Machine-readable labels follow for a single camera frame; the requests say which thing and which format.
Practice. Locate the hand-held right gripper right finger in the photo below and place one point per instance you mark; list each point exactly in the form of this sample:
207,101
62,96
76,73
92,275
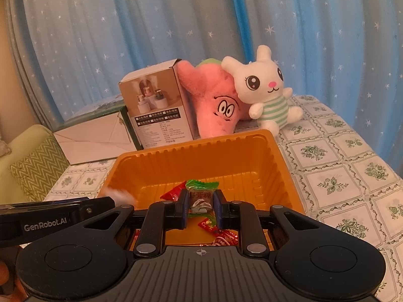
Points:
219,209

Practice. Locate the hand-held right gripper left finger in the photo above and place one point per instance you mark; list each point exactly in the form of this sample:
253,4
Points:
182,209

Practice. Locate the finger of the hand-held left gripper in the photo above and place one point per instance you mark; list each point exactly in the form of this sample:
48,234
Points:
69,200
97,206

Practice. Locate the large red snack packet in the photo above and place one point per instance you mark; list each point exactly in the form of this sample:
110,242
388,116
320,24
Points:
171,193

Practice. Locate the green candy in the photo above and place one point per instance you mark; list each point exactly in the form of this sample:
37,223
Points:
200,199

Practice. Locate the silver fish snack packet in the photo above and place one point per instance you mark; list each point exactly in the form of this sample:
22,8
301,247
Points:
119,195

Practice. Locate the red white printed packet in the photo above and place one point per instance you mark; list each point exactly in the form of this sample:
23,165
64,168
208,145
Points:
220,238

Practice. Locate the orange plastic tray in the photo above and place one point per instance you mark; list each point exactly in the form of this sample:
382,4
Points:
239,163

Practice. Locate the person's left hand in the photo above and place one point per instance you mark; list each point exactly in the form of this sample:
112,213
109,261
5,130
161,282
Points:
3,272

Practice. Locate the pale green sofa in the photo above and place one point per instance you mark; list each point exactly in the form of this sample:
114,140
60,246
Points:
6,185

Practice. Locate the green chevron cushion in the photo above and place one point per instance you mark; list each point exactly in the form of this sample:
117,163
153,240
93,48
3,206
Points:
34,170

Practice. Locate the flat white cardboard box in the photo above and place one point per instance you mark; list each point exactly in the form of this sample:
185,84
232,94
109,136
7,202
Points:
94,138

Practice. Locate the tan product box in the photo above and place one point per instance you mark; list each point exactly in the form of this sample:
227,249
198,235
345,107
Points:
157,107

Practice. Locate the pink plush toy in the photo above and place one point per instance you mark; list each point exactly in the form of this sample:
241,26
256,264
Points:
211,100

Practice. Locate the white rabbit plush toy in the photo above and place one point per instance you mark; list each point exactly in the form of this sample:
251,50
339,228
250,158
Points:
261,81

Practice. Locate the blue star curtain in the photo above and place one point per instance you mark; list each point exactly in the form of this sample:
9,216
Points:
330,31
110,22

